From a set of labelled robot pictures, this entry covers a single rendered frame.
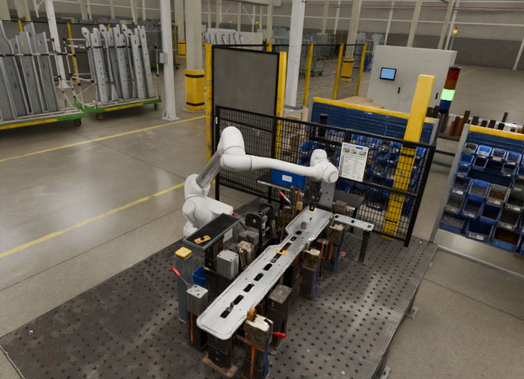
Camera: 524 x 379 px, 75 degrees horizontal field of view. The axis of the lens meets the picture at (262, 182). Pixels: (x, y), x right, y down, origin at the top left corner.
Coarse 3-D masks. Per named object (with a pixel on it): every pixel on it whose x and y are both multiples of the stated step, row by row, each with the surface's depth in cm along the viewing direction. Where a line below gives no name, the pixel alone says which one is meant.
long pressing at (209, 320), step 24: (312, 216) 251; (288, 240) 221; (312, 240) 223; (264, 264) 197; (288, 264) 199; (240, 288) 178; (264, 288) 179; (216, 312) 162; (240, 312) 163; (216, 336) 151
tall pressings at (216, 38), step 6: (204, 36) 1101; (210, 36) 1088; (216, 36) 1109; (222, 36) 1129; (228, 36) 1156; (234, 36) 1139; (240, 36) 1164; (210, 42) 1095; (216, 42) 1117; (240, 42) 1174
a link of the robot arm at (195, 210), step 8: (192, 200) 245; (200, 200) 250; (184, 208) 244; (192, 208) 242; (200, 208) 245; (208, 208) 257; (184, 216) 246; (192, 216) 243; (200, 216) 245; (208, 216) 253; (200, 224) 251
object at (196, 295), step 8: (192, 288) 168; (200, 288) 168; (192, 296) 164; (200, 296) 163; (192, 304) 166; (200, 304) 164; (192, 312) 169; (200, 312) 166; (192, 320) 172; (192, 328) 174; (192, 336) 176; (200, 336) 173; (192, 344) 179; (200, 344) 175; (200, 352) 176
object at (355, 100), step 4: (356, 96) 705; (340, 100) 655; (344, 100) 657; (348, 100) 659; (352, 100) 662; (356, 100) 664; (360, 100) 667; (364, 100) 669; (368, 100) 672; (372, 100) 683; (332, 104) 616; (360, 104) 624; (364, 104) 626; (368, 104) 628; (372, 104) 630; (376, 104) 632; (380, 104) 634; (352, 108) 627
